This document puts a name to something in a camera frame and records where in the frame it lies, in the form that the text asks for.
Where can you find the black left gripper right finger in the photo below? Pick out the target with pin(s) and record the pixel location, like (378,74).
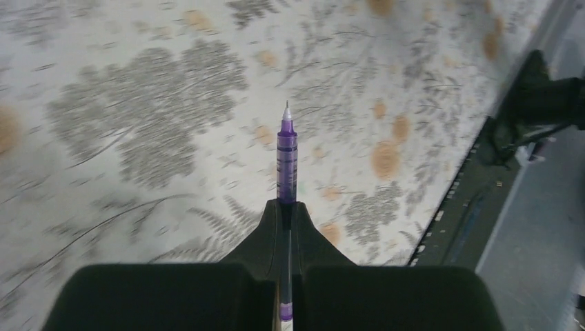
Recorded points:
(330,292)

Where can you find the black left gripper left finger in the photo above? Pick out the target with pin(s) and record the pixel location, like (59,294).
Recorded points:
(239,292)

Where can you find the black pen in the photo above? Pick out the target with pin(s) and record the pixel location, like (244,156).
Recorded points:
(286,196)

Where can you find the floral patterned mat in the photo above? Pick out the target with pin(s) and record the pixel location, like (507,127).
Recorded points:
(145,131)

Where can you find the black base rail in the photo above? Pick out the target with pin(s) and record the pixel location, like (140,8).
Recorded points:
(535,107)

